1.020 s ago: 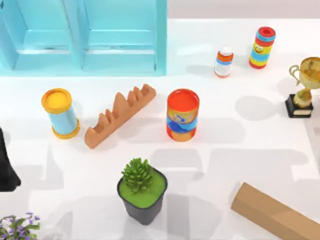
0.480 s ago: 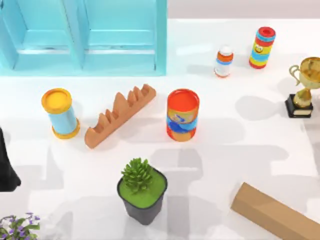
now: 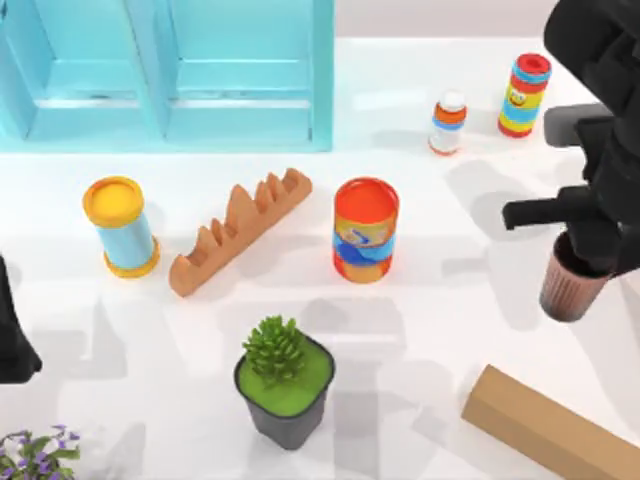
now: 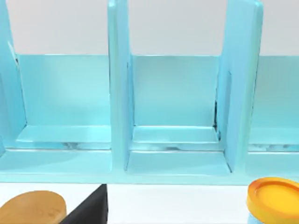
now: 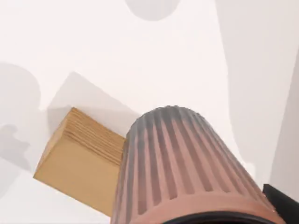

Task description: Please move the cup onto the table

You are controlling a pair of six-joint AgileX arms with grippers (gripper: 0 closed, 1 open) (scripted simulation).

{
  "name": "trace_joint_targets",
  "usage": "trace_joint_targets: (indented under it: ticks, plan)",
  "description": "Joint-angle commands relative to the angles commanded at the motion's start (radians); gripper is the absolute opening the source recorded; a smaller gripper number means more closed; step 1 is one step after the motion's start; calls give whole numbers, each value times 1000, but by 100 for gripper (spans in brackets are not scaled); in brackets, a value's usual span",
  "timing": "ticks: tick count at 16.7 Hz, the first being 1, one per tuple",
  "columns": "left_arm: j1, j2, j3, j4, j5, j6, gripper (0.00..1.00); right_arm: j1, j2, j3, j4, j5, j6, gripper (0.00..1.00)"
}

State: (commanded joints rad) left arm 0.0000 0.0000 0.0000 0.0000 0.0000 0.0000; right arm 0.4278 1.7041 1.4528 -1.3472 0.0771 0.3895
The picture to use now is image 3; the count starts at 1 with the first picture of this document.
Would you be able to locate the brown ribbed cup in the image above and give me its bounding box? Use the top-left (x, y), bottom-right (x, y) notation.
top-left (539, 231), bottom-right (622, 324)

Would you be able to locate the red yellow blue can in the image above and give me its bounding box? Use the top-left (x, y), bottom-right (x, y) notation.
top-left (497, 52), bottom-right (553, 139)

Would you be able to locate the small white orange-label bottle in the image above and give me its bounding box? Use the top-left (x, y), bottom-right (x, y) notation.
top-left (427, 90), bottom-right (469, 156)

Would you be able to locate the brown cardboard box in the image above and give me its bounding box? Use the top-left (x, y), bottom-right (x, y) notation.
top-left (460, 364), bottom-right (640, 480)

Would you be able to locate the orange and blue can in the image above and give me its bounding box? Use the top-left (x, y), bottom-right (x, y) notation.
top-left (332, 176), bottom-right (400, 285)

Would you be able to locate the green plant in black pot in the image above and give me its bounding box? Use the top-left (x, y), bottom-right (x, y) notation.
top-left (232, 314), bottom-right (336, 451)

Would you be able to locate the notched terracotta holder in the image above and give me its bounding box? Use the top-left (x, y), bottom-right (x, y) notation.
top-left (168, 167), bottom-right (314, 299)

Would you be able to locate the light blue rack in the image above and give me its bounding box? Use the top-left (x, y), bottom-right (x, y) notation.
top-left (0, 0), bottom-right (335, 154)

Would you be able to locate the yellow and blue can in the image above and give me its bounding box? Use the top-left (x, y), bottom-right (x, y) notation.
top-left (81, 175), bottom-right (162, 280)

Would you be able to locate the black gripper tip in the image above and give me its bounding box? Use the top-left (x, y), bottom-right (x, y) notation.
top-left (0, 254), bottom-right (44, 386)

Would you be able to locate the purple flower plant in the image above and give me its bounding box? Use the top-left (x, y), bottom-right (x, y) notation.
top-left (0, 424), bottom-right (82, 480)

